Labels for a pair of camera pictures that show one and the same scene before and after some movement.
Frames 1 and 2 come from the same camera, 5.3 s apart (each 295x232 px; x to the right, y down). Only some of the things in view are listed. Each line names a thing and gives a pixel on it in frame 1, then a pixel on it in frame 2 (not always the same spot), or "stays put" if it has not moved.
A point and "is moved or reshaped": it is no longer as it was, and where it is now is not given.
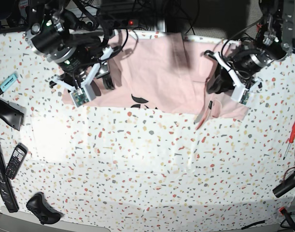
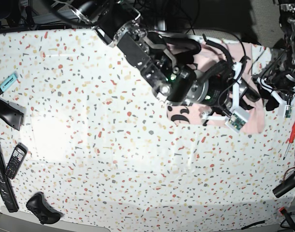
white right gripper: [86, 84] -> [236, 68]
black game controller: [37, 204] stays put
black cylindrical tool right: [289, 183] stays put
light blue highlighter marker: [7, 83] stays put
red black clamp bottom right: [283, 211] stays put
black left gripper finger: [221, 81] -> [272, 103]
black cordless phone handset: [16, 160] stays put
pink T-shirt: [163, 70] is moved or reshaped
